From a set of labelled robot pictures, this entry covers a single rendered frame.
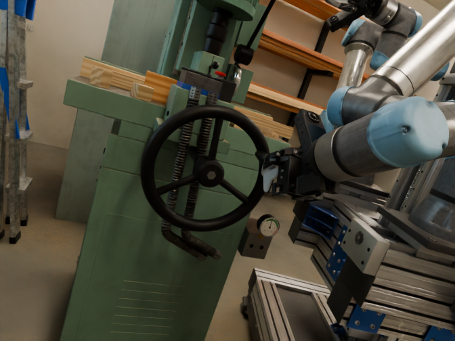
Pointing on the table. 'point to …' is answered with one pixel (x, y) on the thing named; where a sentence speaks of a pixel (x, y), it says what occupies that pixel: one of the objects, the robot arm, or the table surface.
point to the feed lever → (242, 55)
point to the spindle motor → (239, 7)
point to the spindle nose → (217, 30)
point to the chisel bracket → (202, 59)
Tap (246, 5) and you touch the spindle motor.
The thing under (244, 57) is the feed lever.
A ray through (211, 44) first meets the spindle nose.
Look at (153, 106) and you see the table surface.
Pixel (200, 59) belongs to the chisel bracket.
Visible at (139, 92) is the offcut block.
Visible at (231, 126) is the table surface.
